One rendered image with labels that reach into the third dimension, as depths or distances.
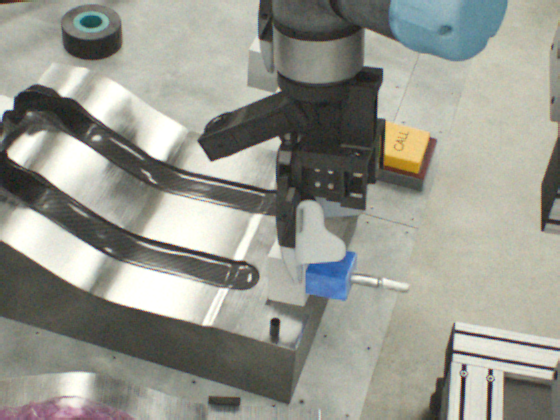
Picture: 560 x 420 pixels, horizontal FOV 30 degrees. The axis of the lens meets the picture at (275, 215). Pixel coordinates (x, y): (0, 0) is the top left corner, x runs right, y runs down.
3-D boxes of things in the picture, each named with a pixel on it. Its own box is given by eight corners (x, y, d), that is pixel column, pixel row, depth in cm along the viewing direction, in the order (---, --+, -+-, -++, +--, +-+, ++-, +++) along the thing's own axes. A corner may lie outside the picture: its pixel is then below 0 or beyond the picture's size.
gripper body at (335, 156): (364, 219, 91) (367, 97, 84) (269, 204, 94) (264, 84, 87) (384, 171, 97) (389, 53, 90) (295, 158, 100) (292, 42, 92)
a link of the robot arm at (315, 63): (260, 36, 84) (290, -7, 90) (262, 86, 87) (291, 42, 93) (352, 46, 82) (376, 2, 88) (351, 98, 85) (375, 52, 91)
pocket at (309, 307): (320, 301, 109) (324, 278, 106) (306, 340, 105) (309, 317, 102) (278, 289, 109) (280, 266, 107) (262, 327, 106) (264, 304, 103)
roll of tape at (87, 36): (124, 59, 142) (123, 38, 140) (63, 62, 141) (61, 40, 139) (120, 23, 148) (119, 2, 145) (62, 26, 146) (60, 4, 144)
